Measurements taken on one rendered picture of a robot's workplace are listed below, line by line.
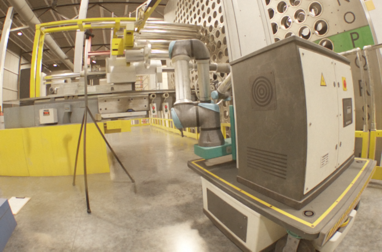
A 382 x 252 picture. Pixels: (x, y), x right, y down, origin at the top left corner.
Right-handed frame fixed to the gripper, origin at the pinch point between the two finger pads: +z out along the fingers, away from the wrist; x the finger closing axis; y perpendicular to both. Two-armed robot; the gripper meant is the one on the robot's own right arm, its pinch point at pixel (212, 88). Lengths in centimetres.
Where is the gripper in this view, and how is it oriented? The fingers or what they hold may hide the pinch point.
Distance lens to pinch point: 192.3
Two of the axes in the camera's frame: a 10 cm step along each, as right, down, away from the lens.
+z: -3.9, 0.3, 9.2
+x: 4.2, 9.0, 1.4
